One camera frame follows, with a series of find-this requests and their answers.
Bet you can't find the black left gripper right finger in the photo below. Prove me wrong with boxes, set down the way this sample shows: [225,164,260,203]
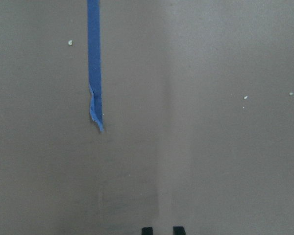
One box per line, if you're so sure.
[172,226,186,235]

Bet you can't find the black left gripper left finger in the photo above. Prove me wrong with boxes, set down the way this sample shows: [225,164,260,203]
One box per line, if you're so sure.
[141,227,153,235]

